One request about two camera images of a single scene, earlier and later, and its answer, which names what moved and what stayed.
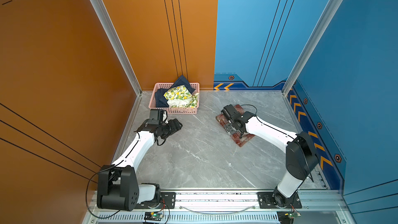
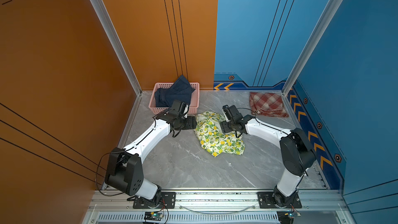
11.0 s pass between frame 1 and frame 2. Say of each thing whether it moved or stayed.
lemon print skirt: moved
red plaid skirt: moved
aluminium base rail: stayed
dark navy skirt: stayed
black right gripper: stayed
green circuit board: stayed
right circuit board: stayed
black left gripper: moved
